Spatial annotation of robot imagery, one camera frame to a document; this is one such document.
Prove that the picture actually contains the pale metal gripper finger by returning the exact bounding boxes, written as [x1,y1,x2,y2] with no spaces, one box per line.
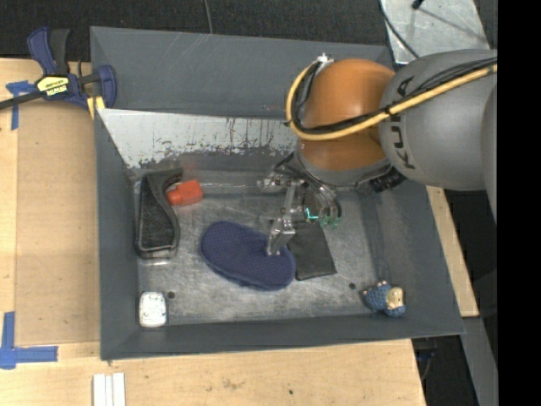
[266,216,287,257]
[278,220,297,248]

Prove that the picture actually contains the black flat pouch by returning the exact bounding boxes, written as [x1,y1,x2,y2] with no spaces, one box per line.
[287,222,339,282]

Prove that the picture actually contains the small white box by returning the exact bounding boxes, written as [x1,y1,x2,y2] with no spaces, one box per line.
[139,290,167,328]

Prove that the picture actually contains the red-orange small block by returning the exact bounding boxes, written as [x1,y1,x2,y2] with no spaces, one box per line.
[165,178,205,207]

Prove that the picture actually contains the grey metal bin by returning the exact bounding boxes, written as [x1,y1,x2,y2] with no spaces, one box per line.
[89,25,467,361]

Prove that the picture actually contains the blue knitted toy animal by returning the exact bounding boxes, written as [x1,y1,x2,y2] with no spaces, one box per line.
[363,280,407,318]

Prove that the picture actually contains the black and grey brush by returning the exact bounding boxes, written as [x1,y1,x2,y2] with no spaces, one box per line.
[134,167,184,261]

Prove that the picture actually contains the dark blue oval cloth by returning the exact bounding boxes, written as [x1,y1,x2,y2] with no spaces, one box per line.
[198,220,298,292]

